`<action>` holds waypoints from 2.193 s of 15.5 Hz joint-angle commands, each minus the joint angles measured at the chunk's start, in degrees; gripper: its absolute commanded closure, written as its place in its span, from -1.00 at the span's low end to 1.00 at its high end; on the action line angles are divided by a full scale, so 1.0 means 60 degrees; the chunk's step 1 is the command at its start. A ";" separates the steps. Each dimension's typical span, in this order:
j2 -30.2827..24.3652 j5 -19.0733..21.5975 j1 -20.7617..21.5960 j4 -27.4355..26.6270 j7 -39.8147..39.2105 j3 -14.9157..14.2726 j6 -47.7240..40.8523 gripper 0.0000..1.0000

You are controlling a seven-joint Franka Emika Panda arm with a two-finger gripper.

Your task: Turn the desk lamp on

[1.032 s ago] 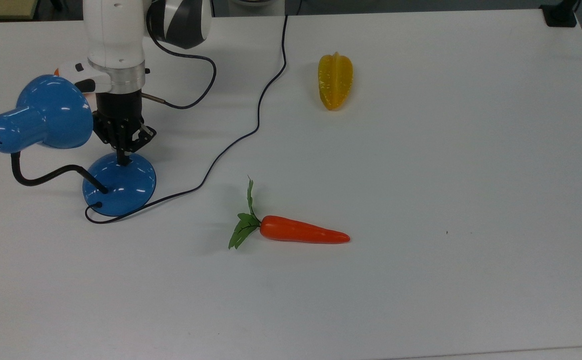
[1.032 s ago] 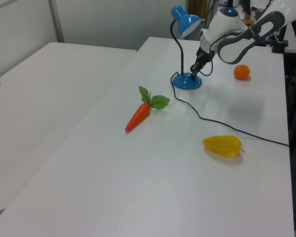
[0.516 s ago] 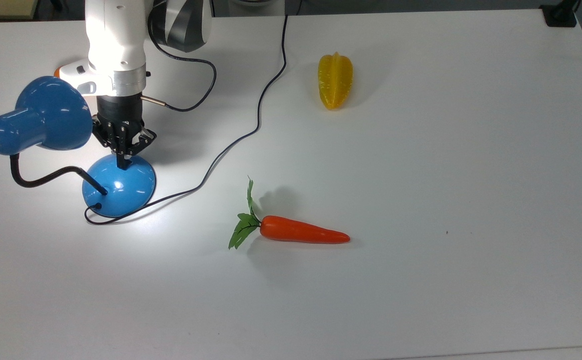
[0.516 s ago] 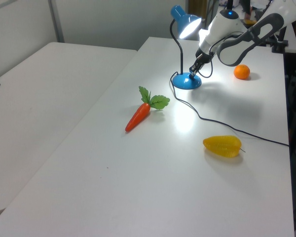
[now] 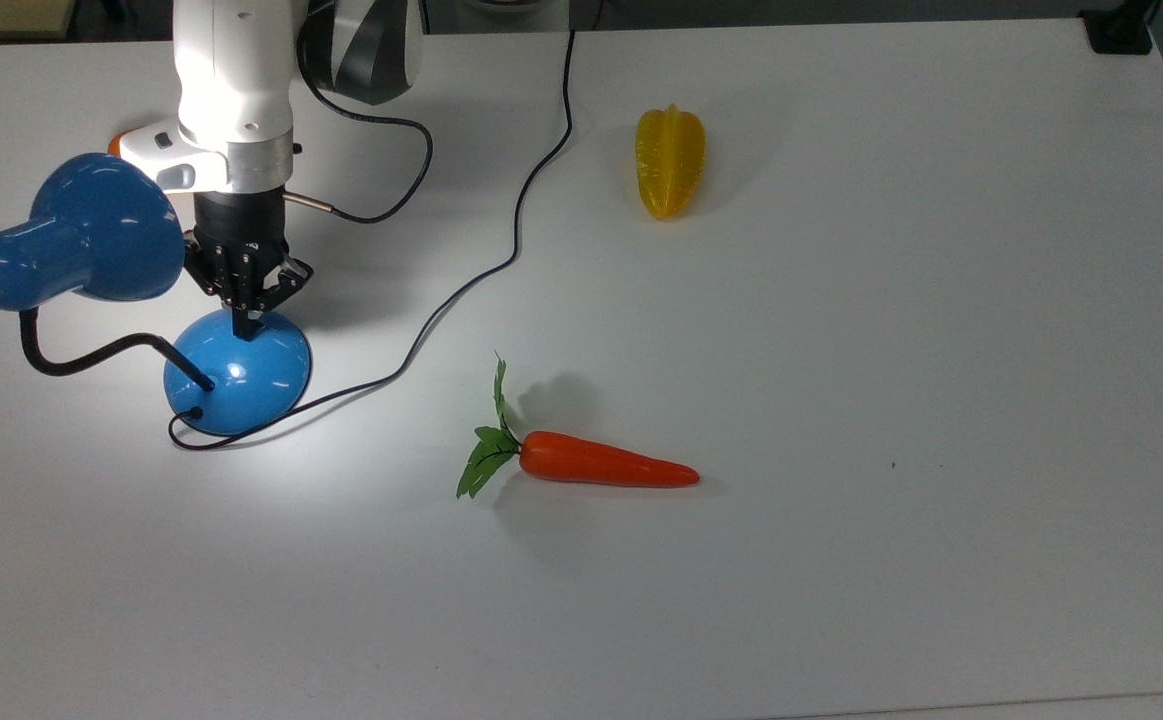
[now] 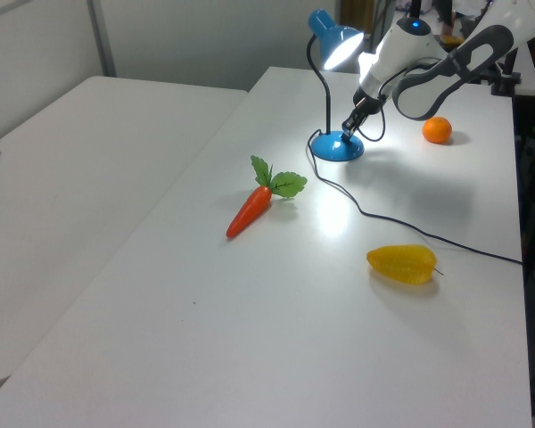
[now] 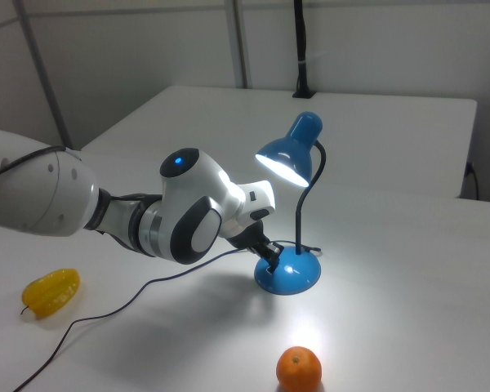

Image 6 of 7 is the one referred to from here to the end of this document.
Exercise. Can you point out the orange mandarin fruit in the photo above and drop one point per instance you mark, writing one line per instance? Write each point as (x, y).
(437, 130)

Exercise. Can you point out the orange toy carrot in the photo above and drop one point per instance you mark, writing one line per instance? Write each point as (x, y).
(251, 211)

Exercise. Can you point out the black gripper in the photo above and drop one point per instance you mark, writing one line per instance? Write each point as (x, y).
(368, 103)

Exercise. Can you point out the black camera pole with clamp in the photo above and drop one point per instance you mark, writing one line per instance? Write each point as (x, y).
(507, 82)

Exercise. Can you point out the yellow background object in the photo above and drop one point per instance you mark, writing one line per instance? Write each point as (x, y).
(453, 40)

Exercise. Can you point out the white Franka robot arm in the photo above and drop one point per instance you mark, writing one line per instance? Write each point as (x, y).
(405, 40)

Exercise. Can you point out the blue desk lamp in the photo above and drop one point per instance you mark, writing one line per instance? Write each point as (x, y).
(332, 147)

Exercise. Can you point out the yellow toy starfruit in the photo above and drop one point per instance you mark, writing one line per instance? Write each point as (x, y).
(401, 263)

